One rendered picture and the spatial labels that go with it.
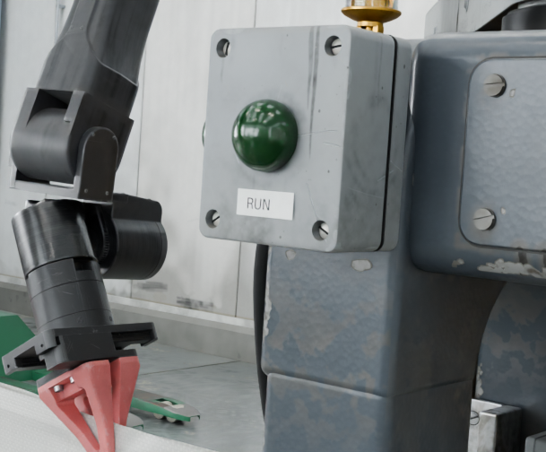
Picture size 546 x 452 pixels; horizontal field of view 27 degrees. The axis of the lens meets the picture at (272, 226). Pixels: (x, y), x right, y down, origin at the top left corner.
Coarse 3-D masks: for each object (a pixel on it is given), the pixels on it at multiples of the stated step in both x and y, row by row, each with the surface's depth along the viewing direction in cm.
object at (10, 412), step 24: (0, 384) 93; (0, 408) 91; (24, 408) 89; (48, 408) 87; (0, 432) 91; (24, 432) 89; (48, 432) 87; (96, 432) 83; (120, 432) 81; (144, 432) 80
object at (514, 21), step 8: (520, 8) 58; (528, 8) 57; (536, 8) 57; (544, 8) 56; (504, 16) 59; (512, 16) 58; (520, 16) 57; (528, 16) 57; (536, 16) 56; (544, 16) 56; (504, 24) 59; (512, 24) 58; (520, 24) 57; (528, 24) 57; (536, 24) 56; (544, 24) 56
